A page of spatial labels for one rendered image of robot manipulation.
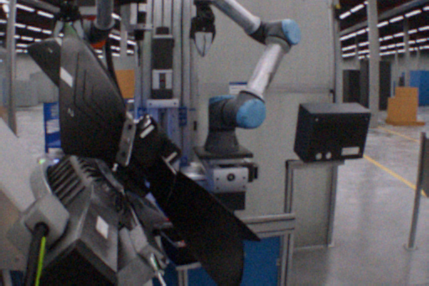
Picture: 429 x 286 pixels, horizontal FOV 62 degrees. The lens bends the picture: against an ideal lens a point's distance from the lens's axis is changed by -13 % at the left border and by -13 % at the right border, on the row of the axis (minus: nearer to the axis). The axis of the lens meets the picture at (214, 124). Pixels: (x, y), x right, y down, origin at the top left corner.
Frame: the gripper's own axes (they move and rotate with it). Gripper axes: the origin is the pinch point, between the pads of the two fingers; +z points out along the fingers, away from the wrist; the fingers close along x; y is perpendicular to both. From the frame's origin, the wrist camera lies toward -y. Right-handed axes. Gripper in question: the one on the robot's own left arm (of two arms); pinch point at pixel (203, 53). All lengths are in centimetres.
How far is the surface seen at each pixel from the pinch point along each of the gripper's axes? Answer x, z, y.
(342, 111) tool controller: -46, 20, -21
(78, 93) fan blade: 37, 11, -83
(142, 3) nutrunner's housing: 25, -8, -51
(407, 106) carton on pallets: -846, 74, 854
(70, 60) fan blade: 38, 6, -83
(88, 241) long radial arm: 35, 30, -95
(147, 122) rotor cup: 25, 18, -63
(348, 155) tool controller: -51, 36, -18
